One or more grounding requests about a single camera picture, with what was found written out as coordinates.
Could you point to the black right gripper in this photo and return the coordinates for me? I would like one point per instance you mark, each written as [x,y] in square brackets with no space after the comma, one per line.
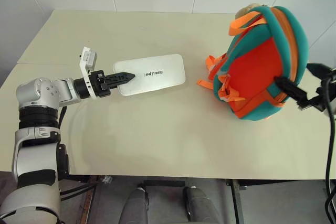
[320,98]

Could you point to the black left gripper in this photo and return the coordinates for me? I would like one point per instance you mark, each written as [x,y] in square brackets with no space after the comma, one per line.
[97,90]

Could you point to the white box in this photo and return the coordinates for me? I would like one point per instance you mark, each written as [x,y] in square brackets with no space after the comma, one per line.
[162,82]

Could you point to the orange and teal backpack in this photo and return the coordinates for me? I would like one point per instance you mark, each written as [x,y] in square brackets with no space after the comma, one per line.
[249,77]

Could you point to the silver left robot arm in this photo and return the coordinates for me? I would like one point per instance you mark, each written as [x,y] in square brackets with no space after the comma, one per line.
[34,155]

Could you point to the beige round object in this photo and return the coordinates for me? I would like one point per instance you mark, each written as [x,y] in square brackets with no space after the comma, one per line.
[248,9]

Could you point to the black table crossbar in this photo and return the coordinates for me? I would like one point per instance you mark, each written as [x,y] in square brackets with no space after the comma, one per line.
[164,183]

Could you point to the dark grey rounded shape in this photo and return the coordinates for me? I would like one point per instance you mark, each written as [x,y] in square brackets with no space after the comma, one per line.
[135,205]
[200,204]

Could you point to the black metal table leg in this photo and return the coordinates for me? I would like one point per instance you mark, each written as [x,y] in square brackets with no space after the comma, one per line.
[237,203]

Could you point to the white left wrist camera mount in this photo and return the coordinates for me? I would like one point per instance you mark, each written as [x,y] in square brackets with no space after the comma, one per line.
[88,60]

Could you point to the small metal table bracket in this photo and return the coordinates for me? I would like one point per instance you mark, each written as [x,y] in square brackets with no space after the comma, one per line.
[107,179]

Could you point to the black table frame strut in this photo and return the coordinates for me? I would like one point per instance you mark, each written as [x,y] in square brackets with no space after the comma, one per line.
[78,191]

